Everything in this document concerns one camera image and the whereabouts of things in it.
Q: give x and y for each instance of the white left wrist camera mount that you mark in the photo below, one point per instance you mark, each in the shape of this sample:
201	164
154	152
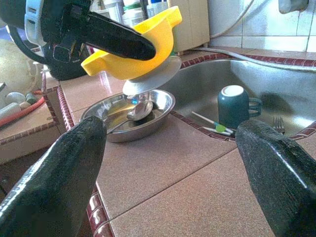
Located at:
34	29

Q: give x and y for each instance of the steel spoon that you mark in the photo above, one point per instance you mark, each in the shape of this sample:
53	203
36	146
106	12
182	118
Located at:
139	112

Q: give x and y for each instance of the white plastic spoon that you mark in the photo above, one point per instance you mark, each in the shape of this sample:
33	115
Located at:
205	118

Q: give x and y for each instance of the black electric kettle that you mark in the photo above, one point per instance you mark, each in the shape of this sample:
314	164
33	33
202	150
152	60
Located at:
66	66

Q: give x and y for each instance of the steel fork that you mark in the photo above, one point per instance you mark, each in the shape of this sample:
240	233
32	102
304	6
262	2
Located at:
279	123

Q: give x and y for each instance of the yellow plastic suction bowl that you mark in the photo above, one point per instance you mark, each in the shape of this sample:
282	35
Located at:
163	39

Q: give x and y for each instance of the clear jar green lid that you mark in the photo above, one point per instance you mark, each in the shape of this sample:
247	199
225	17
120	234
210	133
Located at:
133	14

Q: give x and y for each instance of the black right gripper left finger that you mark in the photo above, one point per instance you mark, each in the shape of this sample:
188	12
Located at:
54	177

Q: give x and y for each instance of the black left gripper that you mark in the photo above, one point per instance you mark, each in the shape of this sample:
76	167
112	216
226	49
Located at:
64	24

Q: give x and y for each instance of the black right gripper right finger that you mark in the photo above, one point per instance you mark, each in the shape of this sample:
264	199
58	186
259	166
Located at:
281	177

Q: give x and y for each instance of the grey wall tap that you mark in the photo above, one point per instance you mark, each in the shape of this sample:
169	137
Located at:
293	6

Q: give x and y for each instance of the dark teal mug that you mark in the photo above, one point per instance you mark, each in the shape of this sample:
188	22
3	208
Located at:
233	108

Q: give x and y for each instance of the beige water filter appliance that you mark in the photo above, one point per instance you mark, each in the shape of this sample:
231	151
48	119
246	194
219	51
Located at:
192	24

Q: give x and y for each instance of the steel sink basin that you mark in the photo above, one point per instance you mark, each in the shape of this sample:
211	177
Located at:
209	74

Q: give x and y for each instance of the white green plastic utensil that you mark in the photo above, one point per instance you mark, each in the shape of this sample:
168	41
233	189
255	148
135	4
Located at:
221	128

